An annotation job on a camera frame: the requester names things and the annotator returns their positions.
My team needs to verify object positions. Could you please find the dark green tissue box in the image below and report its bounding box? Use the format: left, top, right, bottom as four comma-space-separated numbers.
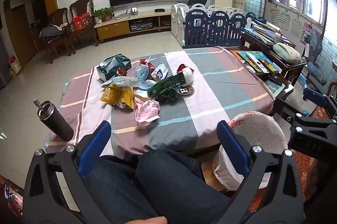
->
96, 53, 131, 82

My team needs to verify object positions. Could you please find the yellow snack bag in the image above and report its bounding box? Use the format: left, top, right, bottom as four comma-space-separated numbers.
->
100, 84, 134, 109

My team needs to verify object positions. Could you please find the person's left hand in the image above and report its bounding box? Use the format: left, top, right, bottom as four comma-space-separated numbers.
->
126, 217, 167, 224

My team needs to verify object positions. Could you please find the wooden armchair with red box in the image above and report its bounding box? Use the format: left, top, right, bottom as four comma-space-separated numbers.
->
70, 0, 99, 46

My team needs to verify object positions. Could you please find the green beige cushion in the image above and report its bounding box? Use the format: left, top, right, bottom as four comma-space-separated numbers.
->
273, 43, 302, 64

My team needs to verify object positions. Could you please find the striped pink grey tablecloth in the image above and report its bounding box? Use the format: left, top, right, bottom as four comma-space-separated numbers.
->
59, 47, 274, 159

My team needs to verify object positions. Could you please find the white remote control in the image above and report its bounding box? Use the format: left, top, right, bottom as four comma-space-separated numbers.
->
246, 52, 269, 74

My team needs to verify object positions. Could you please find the white lined trash basket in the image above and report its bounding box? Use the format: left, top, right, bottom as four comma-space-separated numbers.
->
213, 111, 288, 191

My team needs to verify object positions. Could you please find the white blue label box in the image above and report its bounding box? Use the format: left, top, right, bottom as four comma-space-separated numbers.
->
151, 63, 169, 82

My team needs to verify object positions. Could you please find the potted green plant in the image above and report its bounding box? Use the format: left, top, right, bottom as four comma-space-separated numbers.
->
94, 7, 114, 22

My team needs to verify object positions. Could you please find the yellow wooden tv cabinet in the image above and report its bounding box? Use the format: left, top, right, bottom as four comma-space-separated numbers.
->
94, 10, 171, 42

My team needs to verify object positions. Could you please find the clear blue plastic wrapper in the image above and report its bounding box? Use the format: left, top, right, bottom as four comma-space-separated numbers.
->
101, 76, 156, 90

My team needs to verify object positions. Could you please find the red chip bag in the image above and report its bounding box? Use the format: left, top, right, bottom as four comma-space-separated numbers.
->
177, 64, 194, 74

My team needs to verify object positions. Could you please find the colourful picture book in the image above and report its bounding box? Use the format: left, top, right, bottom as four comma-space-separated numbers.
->
251, 51, 280, 73

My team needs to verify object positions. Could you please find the light blue glove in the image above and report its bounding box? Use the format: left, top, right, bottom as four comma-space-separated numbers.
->
135, 64, 149, 81

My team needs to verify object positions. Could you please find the dark wooden side table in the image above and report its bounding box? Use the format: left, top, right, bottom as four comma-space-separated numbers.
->
228, 33, 307, 100

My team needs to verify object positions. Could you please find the wooden armchair with bag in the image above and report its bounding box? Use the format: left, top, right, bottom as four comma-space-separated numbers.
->
39, 8, 75, 64

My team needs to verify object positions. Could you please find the pink plastic bag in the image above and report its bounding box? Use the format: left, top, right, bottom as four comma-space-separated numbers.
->
134, 97, 160, 127

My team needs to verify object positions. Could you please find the navy white baby fence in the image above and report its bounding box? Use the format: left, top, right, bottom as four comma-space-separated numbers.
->
171, 3, 255, 49

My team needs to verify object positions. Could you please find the green snack wrapper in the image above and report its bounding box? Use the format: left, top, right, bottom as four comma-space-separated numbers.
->
147, 73, 185, 102

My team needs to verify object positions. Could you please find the black steel tumbler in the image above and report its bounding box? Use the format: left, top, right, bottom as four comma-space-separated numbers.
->
34, 99, 74, 141

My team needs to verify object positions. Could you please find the white plastic bag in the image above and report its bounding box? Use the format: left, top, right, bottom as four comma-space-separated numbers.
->
182, 67, 194, 86

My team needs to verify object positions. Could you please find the red gift box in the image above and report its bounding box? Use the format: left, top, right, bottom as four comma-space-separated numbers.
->
72, 13, 92, 32

